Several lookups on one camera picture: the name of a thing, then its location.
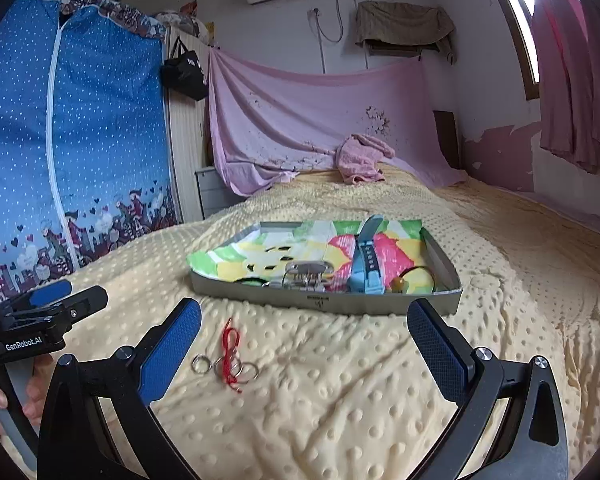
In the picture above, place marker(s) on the wooden window frame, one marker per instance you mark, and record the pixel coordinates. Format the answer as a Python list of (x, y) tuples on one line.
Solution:
[(517, 17)]

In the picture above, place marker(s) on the yellow dotted bed blanket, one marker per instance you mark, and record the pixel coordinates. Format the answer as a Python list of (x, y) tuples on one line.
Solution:
[(350, 397)]

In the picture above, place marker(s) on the white rectangular hair comb clip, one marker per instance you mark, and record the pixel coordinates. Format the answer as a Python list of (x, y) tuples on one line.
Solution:
[(313, 275)]

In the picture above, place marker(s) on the dark wooden headboard panel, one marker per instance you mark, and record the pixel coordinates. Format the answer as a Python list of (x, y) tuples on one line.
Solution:
[(448, 138)]

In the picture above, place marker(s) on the silver metal tray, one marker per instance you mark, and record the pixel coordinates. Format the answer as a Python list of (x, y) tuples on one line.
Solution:
[(445, 298)]

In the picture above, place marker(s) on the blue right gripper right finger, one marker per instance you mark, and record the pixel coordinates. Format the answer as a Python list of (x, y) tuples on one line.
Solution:
[(444, 349)]

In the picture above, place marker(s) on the grey drawer cabinet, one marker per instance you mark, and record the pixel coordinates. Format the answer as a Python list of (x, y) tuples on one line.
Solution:
[(213, 193)]

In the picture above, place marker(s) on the colourful floral tray cloth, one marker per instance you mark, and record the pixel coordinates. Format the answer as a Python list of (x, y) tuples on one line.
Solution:
[(259, 257)]

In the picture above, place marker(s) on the pink hanging sheet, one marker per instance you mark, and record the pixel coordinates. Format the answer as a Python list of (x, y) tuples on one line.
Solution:
[(267, 125)]

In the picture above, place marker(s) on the blue dotted fabric wardrobe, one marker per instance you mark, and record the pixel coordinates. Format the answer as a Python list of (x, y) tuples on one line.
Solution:
[(84, 156)]

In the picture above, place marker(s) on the beige wooden cabinet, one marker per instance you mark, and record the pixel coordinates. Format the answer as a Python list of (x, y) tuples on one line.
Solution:
[(187, 130)]

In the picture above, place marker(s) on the crumpled pink towel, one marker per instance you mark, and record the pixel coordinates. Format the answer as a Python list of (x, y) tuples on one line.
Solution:
[(358, 157)]

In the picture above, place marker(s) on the olive cloth on shelf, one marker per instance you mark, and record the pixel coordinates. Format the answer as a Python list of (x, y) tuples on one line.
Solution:
[(404, 29)]

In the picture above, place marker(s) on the black hanging bag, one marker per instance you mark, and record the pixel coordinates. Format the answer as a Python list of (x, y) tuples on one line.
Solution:
[(182, 72)]

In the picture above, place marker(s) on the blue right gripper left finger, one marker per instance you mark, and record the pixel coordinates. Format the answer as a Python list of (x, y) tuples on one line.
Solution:
[(161, 352)]

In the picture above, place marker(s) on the pink window curtain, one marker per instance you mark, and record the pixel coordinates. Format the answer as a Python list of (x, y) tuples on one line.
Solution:
[(566, 35)]

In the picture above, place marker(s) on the blue wrist watch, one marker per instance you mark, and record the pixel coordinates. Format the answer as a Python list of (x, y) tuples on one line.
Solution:
[(366, 275)]

